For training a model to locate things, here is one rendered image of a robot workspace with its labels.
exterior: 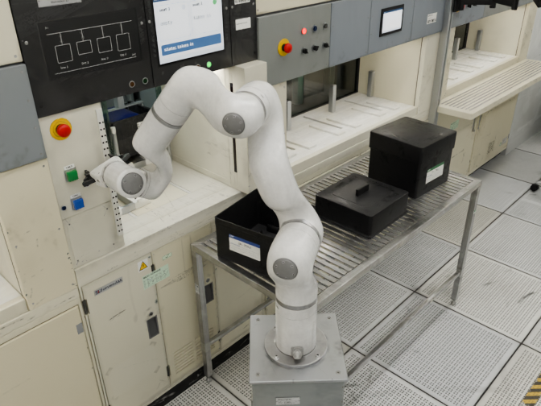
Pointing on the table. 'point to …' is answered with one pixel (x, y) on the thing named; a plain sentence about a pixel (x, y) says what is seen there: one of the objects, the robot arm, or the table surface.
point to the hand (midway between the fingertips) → (100, 166)
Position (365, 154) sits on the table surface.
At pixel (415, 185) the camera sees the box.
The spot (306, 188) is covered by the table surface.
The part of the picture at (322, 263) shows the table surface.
